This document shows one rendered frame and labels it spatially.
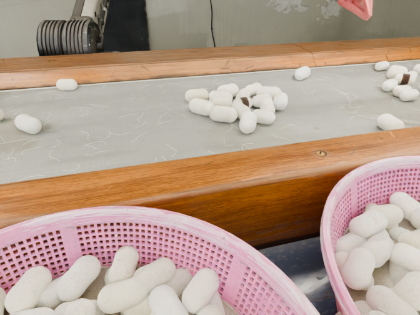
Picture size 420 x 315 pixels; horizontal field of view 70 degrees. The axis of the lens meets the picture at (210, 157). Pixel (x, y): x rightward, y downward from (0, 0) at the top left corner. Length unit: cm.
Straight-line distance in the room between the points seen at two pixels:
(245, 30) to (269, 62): 204
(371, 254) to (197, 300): 13
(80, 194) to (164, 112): 21
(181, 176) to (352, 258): 15
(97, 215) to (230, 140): 19
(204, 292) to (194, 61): 46
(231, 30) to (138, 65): 209
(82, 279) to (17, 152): 21
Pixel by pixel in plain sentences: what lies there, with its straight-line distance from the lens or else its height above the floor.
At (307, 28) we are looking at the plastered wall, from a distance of 291.
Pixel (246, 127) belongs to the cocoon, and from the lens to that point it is 37.
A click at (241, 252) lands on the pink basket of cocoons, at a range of 20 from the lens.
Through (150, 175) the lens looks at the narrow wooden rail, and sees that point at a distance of 27.
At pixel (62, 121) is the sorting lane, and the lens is 45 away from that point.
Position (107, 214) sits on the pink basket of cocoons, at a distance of 24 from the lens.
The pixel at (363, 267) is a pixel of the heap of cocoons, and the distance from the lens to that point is 25.
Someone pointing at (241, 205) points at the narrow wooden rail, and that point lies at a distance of 27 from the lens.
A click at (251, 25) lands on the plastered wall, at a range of 269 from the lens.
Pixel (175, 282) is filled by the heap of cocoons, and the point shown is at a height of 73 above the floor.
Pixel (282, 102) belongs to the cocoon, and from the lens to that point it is 44.
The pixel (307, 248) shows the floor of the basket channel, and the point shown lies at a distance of 34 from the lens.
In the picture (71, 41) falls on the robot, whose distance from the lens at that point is 83.
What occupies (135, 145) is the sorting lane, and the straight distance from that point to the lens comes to 36.
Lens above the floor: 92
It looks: 33 degrees down
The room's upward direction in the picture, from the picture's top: 1 degrees clockwise
